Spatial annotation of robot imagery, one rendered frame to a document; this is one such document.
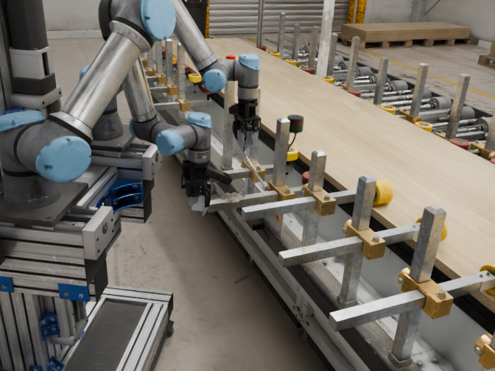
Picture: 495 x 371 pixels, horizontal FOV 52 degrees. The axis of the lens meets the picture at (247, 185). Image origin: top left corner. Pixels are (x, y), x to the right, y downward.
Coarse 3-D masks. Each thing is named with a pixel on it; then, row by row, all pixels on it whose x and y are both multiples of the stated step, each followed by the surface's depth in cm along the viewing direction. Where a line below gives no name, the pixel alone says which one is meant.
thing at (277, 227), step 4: (256, 188) 201; (256, 192) 202; (260, 192) 198; (272, 216) 191; (280, 216) 184; (268, 220) 195; (272, 220) 192; (276, 220) 188; (280, 220) 185; (272, 224) 192; (276, 224) 188; (280, 224) 185; (276, 228) 189; (280, 228) 186; (276, 232) 189; (280, 232) 186; (280, 236) 187
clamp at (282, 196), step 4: (272, 180) 190; (268, 184) 191; (272, 184) 187; (284, 184) 188; (272, 188) 187; (276, 188) 184; (280, 188) 184; (284, 188) 185; (288, 188) 185; (280, 192) 182; (292, 192) 182; (280, 196) 182; (284, 196) 180; (288, 196) 181; (292, 196) 181; (280, 200) 182; (284, 200) 181
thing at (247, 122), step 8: (248, 104) 179; (256, 104) 180; (240, 112) 187; (248, 112) 180; (240, 120) 184; (248, 120) 182; (256, 120) 183; (240, 128) 187; (248, 128) 185; (256, 128) 185
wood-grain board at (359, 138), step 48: (240, 48) 395; (288, 96) 281; (336, 96) 285; (288, 144) 217; (336, 144) 218; (384, 144) 221; (432, 144) 224; (432, 192) 181; (480, 192) 182; (480, 240) 153
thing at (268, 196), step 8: (264, 192) 183; (272, 192) 184; (296, 192) 186; (216, 200) 176; (224, 200) 176; (240, 200) 178; (248, 200) 179; (256, 200) 180; (264, 200) 182; (272, 200) 183; (208, 208) 174; (216, 208) 175; (224, 208) 176
